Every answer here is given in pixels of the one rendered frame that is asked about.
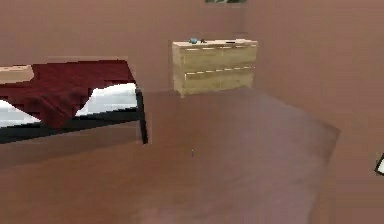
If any light wooden chest of drawers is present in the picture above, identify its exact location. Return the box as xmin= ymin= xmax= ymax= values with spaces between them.
xmin=172 ymin=39 xmax=258 ymax=98

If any dark red blanket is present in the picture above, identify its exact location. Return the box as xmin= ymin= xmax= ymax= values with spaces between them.
xmin=0 ymin=60 xmax=136 ymax=130

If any tan pillow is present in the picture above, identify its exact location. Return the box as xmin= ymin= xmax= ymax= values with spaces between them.
xmin=0 ymin=64 xmax=35 ymax=85

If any black framed white object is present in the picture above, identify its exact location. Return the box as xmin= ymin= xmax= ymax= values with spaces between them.
xmin=373 ymin=153 xmax=384 ymax=177

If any black frame bed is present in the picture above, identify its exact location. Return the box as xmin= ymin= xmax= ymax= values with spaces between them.
xmin=0 ymin=60 xmax=149 ymax=146

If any framed wall picture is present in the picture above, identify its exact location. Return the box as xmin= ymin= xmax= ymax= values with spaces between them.
xmin=204 ymin=0 xmax=248 ymax=4

